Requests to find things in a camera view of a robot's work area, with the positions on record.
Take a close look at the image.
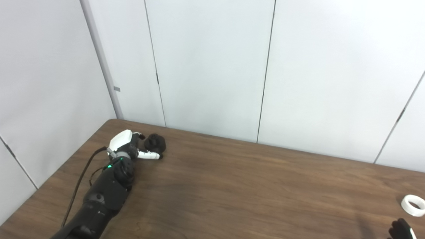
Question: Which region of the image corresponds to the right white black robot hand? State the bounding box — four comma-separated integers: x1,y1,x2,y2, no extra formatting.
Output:
388,218,418,239

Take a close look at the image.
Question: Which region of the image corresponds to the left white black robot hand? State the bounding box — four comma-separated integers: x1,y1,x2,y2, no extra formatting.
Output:
107,129,163,160

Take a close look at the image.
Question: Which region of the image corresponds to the white plastic ring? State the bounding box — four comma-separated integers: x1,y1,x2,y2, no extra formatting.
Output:
401,195,425,217

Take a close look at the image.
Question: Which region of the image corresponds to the round black gear part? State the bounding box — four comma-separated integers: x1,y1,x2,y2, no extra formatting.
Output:
144,134,166,155

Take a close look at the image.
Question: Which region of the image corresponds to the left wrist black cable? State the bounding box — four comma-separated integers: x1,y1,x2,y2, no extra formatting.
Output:
61,147,108,228

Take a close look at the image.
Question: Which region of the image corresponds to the grey wall corner strip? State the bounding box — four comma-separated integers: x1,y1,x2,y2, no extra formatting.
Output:
80,0,124,120

